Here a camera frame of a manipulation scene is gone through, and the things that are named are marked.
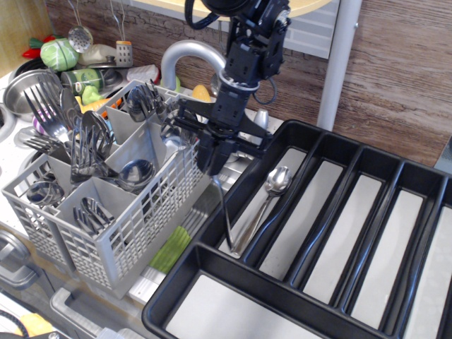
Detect large steel fork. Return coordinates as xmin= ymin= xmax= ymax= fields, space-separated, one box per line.
xmin=24 ymin=86 xmax=69 ymax=143

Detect steel spoon front middle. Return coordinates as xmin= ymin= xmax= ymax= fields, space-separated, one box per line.
xmin=116 ymin=159 xmax=155 ymax=194

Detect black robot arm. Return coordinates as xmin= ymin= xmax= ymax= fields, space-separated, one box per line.
xmin=161 ymin=1 xmax=291 ymax=176

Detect grey shelf post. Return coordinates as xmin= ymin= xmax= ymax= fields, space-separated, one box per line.
xmin=316 ymin=0 xmax=362 ymax=131

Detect steel spoon in tray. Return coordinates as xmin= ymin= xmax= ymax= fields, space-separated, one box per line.
xmin=231 ymin=165 xmax=292 ymax=256

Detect steel spoon left front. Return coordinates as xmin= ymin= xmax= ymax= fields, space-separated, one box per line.
xmin=26 ymin=181 xmax=64 ymax=206

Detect steel pot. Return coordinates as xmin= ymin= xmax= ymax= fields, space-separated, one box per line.
xmin=3 ymin=69 xmax=45 ymax=122

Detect green toy cabbage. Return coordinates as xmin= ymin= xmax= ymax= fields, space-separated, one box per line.
xmin=40 ymin=38 xmax=80 ymax=71

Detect silver toy faucet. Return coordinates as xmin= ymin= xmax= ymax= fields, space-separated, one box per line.
xmin=160 ymin=40 xmax=261 ymax=164

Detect black cutlery tray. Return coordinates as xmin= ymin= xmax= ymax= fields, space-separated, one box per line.
xmin=142 ymin=121 xmax=451 ymax=338

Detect small toy grater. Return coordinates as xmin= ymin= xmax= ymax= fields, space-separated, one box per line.
xmin=116 ymin=40 xmax=133 ymax=68

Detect green toy can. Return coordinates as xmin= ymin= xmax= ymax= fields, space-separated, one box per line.
xmin=60 ymin=69 xmax=105 ymax=95

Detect toy skimmer ladle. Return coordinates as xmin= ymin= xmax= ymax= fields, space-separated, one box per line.
xmin=68 ymin=0 xmax=93 ymax=54

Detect large steel spoon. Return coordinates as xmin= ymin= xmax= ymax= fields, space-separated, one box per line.
xmin=160 ymin=109 xmax=197 ymax=150

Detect grey plastic cutlery basket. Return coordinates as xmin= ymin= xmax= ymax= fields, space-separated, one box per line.
xmin=2 ymin=98 xmax=209 ymax=298

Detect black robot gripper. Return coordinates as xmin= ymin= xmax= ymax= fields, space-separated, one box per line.
xmin=175 ymin=69 xmax=272 ymax=176

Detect green sponge cloth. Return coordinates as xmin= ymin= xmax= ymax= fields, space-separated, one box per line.
xmin=149 ymin=226 xmax=191 ymax=274

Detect small steel spoon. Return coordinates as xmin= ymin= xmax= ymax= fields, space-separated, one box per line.
xmin=211 ymin=175 xmax=234 ymax=252

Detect silver faucet handle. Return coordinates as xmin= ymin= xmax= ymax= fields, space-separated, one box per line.
xmin=254 ymin=109 xmax=269 ymax=130

